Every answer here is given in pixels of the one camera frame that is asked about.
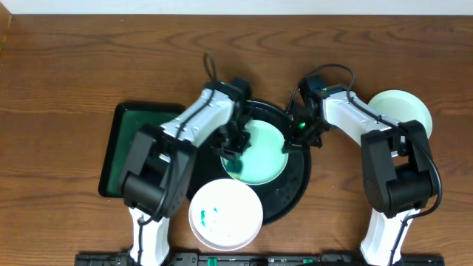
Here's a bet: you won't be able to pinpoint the mint green plate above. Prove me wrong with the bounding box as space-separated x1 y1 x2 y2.
368 89 433 138
221 120 289 185

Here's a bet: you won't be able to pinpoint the white plate green stains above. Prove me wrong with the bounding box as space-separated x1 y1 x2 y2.
188 179 263 251

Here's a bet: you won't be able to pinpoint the green yellow sponge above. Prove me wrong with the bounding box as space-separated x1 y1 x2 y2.
225 159 243 180

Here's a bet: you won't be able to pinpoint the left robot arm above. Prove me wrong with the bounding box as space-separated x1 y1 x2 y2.
117 78 251 265

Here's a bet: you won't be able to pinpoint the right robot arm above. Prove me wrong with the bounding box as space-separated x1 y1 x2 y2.
282 75 442 265

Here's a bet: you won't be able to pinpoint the rectangular dark green tray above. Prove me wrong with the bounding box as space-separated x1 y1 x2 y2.
98 101 186 198

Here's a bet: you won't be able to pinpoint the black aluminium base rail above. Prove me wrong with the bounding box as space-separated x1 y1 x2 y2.
73 251 446 266

